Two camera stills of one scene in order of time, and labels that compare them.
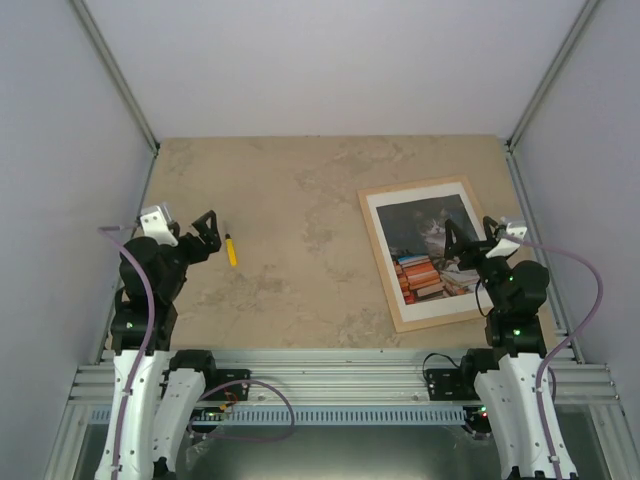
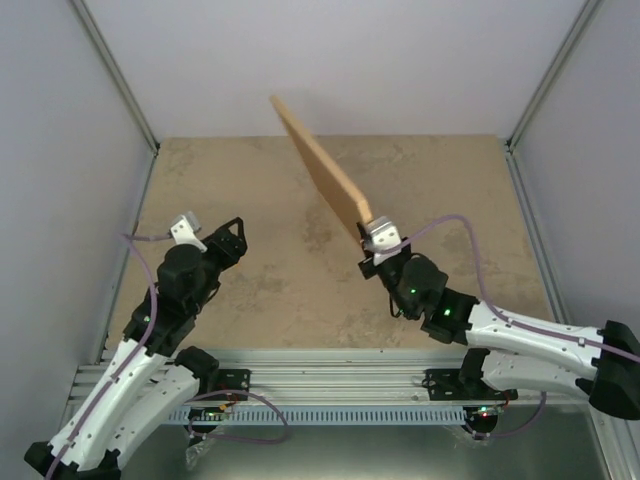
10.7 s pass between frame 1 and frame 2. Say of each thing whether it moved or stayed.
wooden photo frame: moved
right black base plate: stayed
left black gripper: moved
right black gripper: moved
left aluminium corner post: stayed
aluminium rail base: stayed
